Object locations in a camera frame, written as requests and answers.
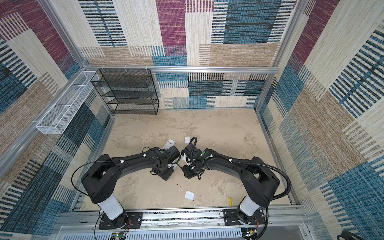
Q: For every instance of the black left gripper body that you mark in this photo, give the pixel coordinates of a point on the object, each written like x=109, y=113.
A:
x=166, y=173

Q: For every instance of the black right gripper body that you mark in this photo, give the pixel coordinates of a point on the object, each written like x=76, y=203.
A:
x=192, y=170

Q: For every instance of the white battery cover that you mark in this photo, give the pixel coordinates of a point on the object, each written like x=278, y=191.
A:
x=187, y=140
x=189, y=195

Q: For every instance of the red and white remote control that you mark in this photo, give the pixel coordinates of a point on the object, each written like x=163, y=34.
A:
x=173, y=165

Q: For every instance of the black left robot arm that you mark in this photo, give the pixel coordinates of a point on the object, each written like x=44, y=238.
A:
x=101, y=178

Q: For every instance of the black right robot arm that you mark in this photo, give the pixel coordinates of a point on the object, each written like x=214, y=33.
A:
x=263, y=183

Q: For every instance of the black mesh shelf rack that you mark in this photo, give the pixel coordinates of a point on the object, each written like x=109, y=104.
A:
x=127, y=91

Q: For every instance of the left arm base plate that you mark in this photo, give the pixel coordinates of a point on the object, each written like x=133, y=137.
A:
x=125, y=221

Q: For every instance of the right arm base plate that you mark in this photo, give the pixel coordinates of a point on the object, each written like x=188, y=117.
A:
x=234, y=217

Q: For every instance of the white slotted cable duct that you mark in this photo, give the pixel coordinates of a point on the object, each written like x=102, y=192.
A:
x=193, y=234

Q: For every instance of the white mesh wall basket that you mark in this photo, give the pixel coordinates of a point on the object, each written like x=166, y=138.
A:
x=59, y=116

